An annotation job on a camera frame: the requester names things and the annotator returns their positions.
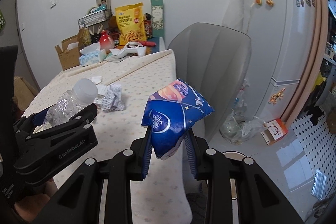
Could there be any crushed clear plastic bottle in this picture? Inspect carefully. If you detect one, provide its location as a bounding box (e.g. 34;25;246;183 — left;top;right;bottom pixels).
43;79;98;127

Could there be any white garment on fridge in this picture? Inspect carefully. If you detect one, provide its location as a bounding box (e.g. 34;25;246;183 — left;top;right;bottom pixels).
222;0;255;34

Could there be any black wire basket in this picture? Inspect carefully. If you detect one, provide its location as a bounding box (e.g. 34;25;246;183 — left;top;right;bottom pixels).
77;10;108;29

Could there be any red white vase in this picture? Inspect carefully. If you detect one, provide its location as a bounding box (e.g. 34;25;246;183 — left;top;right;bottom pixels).
99;31;114;53

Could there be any white game controller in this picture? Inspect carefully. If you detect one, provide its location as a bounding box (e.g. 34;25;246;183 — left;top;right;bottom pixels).
110;42;146;59

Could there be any blue tissue pack wrapper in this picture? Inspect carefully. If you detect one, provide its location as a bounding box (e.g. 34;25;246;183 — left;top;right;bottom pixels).
141;79;214;160

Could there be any red tool on table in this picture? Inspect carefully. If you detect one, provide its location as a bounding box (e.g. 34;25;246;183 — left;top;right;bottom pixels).
138;41;157;47

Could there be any red white small box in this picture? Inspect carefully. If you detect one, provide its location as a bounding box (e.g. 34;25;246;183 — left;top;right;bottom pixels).
261;119;288;145

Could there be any blue tissue box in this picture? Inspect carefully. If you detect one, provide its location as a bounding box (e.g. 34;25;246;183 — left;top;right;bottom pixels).
79;43;106;67

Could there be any printed paper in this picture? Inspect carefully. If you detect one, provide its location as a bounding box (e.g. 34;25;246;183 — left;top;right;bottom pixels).
94;84;125;113

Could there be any brown cardboard box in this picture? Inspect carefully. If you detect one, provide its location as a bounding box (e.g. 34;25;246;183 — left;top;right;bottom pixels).
55;35;82;71

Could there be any grey upholstered chair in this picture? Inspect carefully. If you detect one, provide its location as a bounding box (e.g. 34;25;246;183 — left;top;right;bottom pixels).
169;23;251;140

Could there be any clear plastic bags pile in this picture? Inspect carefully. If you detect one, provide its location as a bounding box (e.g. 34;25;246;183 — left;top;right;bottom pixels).
220;80;266;145

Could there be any floral cream tablecloth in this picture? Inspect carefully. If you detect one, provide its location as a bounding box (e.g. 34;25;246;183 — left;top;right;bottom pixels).
24;50;193;223

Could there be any white refrigerator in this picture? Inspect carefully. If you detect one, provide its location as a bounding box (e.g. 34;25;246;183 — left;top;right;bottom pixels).
245;0;315;122

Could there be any yellow fries snack bag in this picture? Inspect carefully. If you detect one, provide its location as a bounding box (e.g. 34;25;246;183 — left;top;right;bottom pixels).
115;2;146;46

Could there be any green tall box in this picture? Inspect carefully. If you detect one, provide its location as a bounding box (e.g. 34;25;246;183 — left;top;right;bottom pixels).
150;0;164;37

